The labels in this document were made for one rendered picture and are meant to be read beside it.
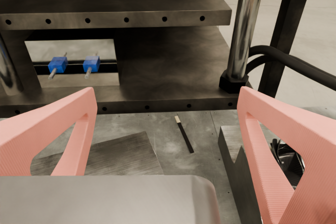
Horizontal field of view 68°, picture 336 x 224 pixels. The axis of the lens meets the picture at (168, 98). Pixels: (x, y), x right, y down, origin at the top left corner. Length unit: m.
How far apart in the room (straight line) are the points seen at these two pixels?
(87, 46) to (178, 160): 0.46
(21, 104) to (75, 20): 0.32
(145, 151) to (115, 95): 0.40
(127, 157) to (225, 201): 0.22
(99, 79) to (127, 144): 0.43
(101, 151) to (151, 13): 0.45
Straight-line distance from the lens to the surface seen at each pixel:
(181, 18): 0.79
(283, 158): 0.57
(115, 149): 0.50
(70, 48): 0.85
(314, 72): 0.81
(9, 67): 0.93
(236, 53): 0.80
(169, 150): 0.63
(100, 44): 0.82
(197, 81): 0.90
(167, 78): 0.91
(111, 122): 0.72
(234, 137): 0.60
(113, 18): 0.79
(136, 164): 0.47
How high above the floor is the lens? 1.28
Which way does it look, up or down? 37 degrees down
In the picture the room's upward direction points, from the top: straight up
